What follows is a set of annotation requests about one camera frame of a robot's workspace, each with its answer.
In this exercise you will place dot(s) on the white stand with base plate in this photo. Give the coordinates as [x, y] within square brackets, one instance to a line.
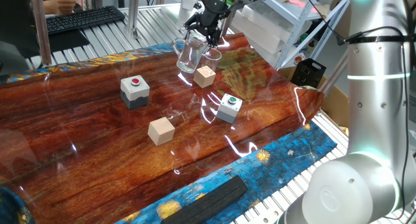
[187, 3]

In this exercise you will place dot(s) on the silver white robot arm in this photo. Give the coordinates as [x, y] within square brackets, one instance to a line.
[377, 104]

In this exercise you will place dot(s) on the white metal shelf rack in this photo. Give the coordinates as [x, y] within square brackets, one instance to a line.
[294, 35]

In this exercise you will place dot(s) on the pink paper sheet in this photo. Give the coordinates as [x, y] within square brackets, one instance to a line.
[300, 4]

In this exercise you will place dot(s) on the black computer monitor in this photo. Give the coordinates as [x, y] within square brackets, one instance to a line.
[16, 16]

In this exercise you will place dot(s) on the black power adapter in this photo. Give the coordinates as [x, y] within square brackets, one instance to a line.
[121, 0]

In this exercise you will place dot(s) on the black foam bar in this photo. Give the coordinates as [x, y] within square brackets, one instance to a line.
[208, 201]

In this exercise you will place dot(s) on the green push button box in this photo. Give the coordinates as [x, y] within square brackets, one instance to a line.
[229, 108]

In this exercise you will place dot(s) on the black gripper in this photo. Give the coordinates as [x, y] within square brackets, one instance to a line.
[214, 13]

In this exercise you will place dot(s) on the brown wooden panel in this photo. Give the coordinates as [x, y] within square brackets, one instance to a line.
[341, 16]

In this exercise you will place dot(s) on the black desk mat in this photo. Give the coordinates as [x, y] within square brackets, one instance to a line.
[70, 40]

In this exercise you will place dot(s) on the aluminium frame post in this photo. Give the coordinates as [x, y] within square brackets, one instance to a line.
[133, 13]
[40, 26]

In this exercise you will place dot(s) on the light wooden cube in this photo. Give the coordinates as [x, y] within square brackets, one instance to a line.
[204, 78]
[161, 131]

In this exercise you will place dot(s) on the black plastic crate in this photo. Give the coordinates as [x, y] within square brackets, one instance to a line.
[307, 73]

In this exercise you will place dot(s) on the small green object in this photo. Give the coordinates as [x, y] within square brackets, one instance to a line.
[303, 37]

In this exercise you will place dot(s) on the aluminium frame beam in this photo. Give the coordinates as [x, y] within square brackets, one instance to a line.
[334, 73]

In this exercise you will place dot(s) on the red push button box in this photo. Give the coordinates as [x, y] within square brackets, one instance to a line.
[135, 91]

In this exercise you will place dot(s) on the small red white object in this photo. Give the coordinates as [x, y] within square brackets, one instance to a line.
[299, 59]

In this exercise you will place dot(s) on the person hand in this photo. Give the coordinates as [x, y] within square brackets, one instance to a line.
[60, 4]

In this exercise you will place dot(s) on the glossy wood grain mat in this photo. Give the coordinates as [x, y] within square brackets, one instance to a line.
[97, 152]

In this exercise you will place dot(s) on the white foam boxes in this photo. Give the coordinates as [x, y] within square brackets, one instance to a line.
[260, 26]

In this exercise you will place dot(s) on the clear empty plastic cup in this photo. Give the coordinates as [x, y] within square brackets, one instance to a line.
[214, 58]

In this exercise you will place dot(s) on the clear mug with water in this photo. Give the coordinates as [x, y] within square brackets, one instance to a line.
[190, 56]

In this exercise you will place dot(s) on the black computer keyboard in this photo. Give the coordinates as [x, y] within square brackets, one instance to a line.
[81, 19]

